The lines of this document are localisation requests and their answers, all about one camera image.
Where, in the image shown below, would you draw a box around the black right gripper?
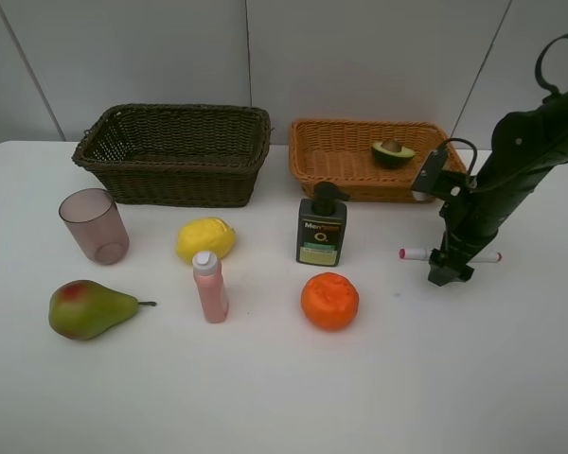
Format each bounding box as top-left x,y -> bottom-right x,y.
427,170 -> 501,288

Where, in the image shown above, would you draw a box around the white marker pen pink caps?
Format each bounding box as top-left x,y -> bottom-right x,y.
399,248 -> 503,263

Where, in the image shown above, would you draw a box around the halved avocado with pit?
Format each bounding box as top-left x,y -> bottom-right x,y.
371,140 -> 416,168

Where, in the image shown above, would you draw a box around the dark green pump bottle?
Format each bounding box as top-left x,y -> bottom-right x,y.
296,182 -> 349,267

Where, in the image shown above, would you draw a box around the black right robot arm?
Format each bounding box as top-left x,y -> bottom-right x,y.
411,92 -> 568,287

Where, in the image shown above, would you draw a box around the orange tangerine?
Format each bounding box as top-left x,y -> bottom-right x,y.
300,272 -> 360,331

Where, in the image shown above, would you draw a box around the orange wicker basket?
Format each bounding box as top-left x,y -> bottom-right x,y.
289,119 -> 448,203

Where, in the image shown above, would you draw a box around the yellow lemon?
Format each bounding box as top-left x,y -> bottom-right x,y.
175,217 -> 237,264

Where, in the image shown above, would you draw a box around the pink bottle white cap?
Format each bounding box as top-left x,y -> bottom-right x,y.
192,251 -> 229,323

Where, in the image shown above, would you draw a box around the dark brown wicker basket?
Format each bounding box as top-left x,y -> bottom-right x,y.
72,103 -> 271,208

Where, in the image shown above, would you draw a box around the translucent purple plastic cup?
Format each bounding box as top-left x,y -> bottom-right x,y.
58,188 -> 130,266

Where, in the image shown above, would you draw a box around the green red pear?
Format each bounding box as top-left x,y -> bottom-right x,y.
48,280 -> 157,341

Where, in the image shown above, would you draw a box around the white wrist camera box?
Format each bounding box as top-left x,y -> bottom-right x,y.
411,148 -> 448,202

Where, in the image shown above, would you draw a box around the black camera cable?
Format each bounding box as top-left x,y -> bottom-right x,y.
439,137 -> 478,190

